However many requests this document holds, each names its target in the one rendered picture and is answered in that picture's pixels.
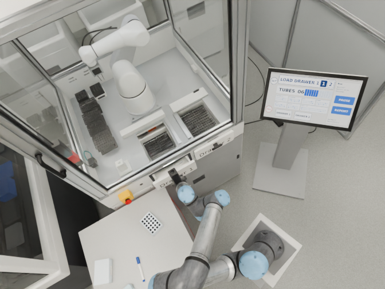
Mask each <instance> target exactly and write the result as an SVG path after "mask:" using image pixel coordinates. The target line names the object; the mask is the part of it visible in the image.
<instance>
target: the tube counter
mask: <svg viewBox="0 0 385 289"><path fill-rule="evenodd" d="M332 94H333V91H324V90H318V89H307V88H298V90H297V95H299V96H309V97H319V98H324V99H331V97H332Z"/></svg>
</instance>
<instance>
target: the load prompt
mask: <svg viewBox="0 0 385 289"><path fill-rule="evenodd" d="M335 83H336V80H330V79H318V78H312V77H300V76H289V75H279V80H278V84H287V85H297V86H303V87H314V88H324V89H334V87H335Z"/></svg>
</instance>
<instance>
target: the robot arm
mask: <svg viewBox="0 0 385 289"><path fill-rule="evenodd" d="M168 174H169V175H170V177H171V179H172V181H173V182H172V183H171V186H172V187H175V188H176V192H177V194H178V198H179V199H180V200H181V201H182V202H183V203H184V204H185V205H186V206H187V208H188V209H189V210H190V212H191V213H192V214H193V216H194V217H195V218H196V219H197V220H198V221H201V223H200V225H199V228H198V231H197V235H196V237H195V240H194V243H193V245H192V249H191V252H190V255H189V256H187V257H186V258H185V260H184V263H183V265H182V266H181V267H179V268H176V269H173V270H169V271H165V272H158V273H157V274H155V275H154V276H152V278H151V279H150V282H149V284H148V289H203V288H205V287H207V286H210V285H212V284H215V283H218V282H220V281H223V282H230V281H232V280H234V279H238V278H244V277H246V278H249V279H251V280H258V279H260V278H262V277H263V276H264V275H265V274H266V273H267V271H268V269H269V267H270V266H271V264H272V262H273V261H275V260H278V259H279V258H280V257H281V256H282V254H283V253H284V244H283V242H282V240H281V239H280V237H279V236H278V235H277V234H275V233H274V232H272V231H268V230H262V231H259V232H258V233H257V234H256V235H255V237H254V241H253V245H252V246H251V247H250V248H248V249H243V250H240V251H236V252H232V253H225V254H223V255H221V256H219V257H217V259H216V261H213V262H210V263H209V259H210V255H211V251H212V248H213V244H214V240H215V236H216V233H217V229H218V225H219V221H220V218H221V214H222V210H223V207H224V206H226V205H228V204H229V203H230V197H229V195H228V193H227V192H226V191H225V190H219V191H215V192H214V193H211V194H209V195H208V196H205V197H203V198H199V197H198V196H197V194H196V193H195V192H194V191H193V189H192V188H191V185H189V184H188V183H187V182H186V179H187V177H186V176H181V177H180V176H179V174H178V172H177V171H176V169H175V168H173V169H171V170H169V171H168Z"/></svg>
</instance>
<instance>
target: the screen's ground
mask: <svg viewBox="0 0 385 289"><path fill-rule="evenodd" d="M279 75H289V76H300V77H312V78H318V79H330V80H336V83H335V87H334V89H324V88H314V87H303V86H297V85H287V84H278V83H277V85H272V84H269V88H268V94H267V98H266V104H265V106H266V105H267V106H274V100H275V97H276V94H278V95H287V96H297V97H306V98H312V99H321V100H330V101H331V102H330V104H329V108H328V112H327V114H320V113H315V112H307V113H312V116H311V121H307V120H299V119H294V113H295V111H298V110H290V111H292V116H291V118H283V117H278V116H275V113H276V109H282V110H289V109H284V108H276V107H273V110H272V113H268V112H265V111H264V116H267V117H271V118H279V119H287V120H295V121H300V122H308V123H316V124H323V125H329V126H336V127H344V128H348V126H349V123H350V121H351V117H352V114H353V111H354V108H355V104H356V101H357V99H358V96H359V92H360V89H361V86H362V83H363V81H361V80H350V79H338V78H331V77H320V76H308V75H296V74H290V73H278V72H271V76H270V77H278V79H279ZM298 88H307V89H318V90H324V91H333V94H332V97H331V99H324V98H319V97H309V96H299V95H297V90H298ZM336 95H338V96H348V97H355V101H354V104H353V106H351V105H346V104H336V103H333V102H334V100H335V96H336ZM332 106H338V107H347V108H352V111H351V114H350V116H347V115H338V114H331V111H332ZM298 112H306V111H298Z"/></svg>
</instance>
